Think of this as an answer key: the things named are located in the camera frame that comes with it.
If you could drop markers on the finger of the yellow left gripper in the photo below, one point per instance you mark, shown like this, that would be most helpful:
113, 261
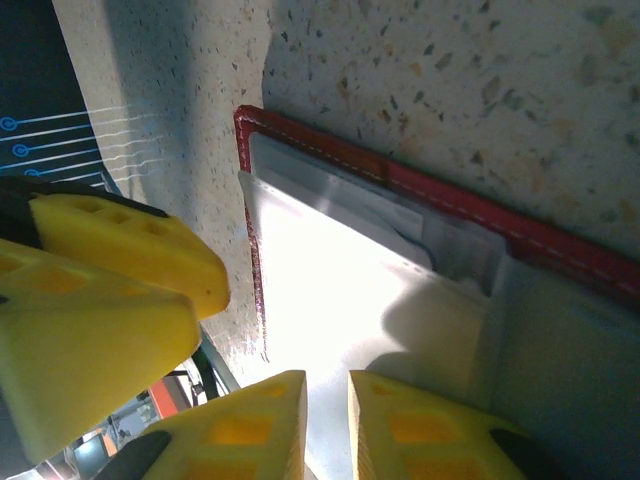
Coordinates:
75, 350
125, 245

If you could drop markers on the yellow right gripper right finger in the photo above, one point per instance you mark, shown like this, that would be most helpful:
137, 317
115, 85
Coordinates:
425, 435

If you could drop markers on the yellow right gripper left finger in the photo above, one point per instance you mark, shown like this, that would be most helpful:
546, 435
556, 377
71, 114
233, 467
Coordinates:
240, 430

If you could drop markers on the white VIP card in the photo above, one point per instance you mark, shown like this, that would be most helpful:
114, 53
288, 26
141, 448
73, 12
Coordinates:
320, 300

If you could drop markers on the red leather card holder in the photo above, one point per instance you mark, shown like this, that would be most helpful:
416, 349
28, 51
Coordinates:
450, 202

